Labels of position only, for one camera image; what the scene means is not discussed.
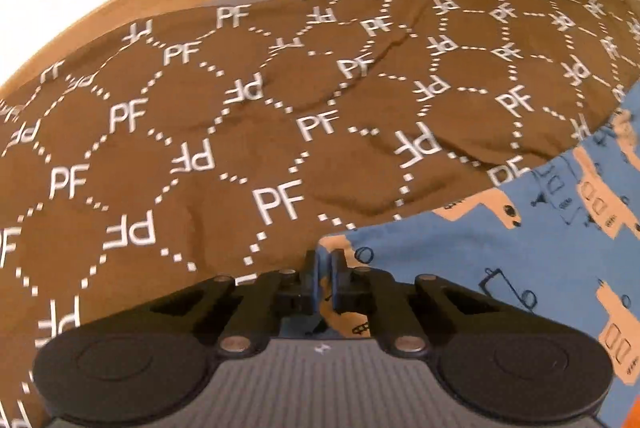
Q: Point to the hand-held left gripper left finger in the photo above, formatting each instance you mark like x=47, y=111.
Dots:
x=314, y=280

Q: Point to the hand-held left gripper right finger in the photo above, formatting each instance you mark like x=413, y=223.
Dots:
x=334, y=280

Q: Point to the blue pants with orange print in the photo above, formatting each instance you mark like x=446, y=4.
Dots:
x=450, y=258

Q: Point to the brown printed blanket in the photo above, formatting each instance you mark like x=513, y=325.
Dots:
x=200, y=118

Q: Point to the orange bed sheet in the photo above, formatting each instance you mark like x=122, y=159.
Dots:
x=632, y=420

